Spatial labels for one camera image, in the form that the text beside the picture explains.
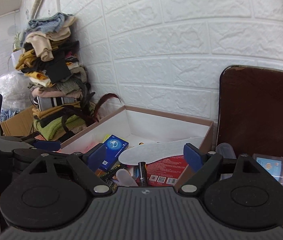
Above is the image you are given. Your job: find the blue label round tin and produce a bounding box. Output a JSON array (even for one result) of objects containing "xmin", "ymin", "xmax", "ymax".
[{"xmin": 253, "ymin": 154, "xmax": 283, "ymax": 185}]

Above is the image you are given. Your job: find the blue box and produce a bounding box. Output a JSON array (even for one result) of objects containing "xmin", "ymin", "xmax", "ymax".
[{"xmin": 99, "ymin": 135, "xmax": 129, "ymax": 172}]

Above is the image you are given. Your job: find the cardboard storage box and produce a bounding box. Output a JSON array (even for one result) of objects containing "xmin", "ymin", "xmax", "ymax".
[{"xmin": 60, "ymin": 106, "xmax": 214, "ymax": 188}]

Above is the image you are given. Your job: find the brown cardboard carton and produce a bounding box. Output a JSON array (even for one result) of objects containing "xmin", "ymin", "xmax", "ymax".
[{"xmin": 0, "ymin": 106, "xmax": 34, "ymax": 137}]

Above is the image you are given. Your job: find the black marker pen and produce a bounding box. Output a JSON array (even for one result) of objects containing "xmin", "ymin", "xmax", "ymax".
[{"xmin": 138, "ymin": 161, "xmax": 147, "ymax": 187}]

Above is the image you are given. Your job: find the stack of folded clothes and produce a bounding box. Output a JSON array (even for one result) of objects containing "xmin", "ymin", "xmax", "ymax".
[{"xmin": 15, "ymin": 12, "xmax": 99, "ymax": 141}]

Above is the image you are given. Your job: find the grey shoe insole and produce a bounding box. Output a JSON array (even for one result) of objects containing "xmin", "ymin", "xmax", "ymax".
[{"xmin": 118, "ymin": 137, "xmax": 203, "ymax": 166}]

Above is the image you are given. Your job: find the white plastic bag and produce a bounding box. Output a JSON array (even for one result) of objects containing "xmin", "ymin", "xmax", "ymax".
[{"xmin": 0, "ymin": 70, "xmax": 32, "ymax": 111}]

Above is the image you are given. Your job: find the white translucent bottle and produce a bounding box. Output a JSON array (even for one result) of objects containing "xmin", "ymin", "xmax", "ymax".
[{"xmin": 116, "ymin": 169, "xmax": 138, "ymax": 187}]

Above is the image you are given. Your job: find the red rectangular box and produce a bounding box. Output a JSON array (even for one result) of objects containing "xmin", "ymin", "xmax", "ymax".
[{"xmin": 146, "ymin": 155, "xmax": 188, "ymax": 187}]

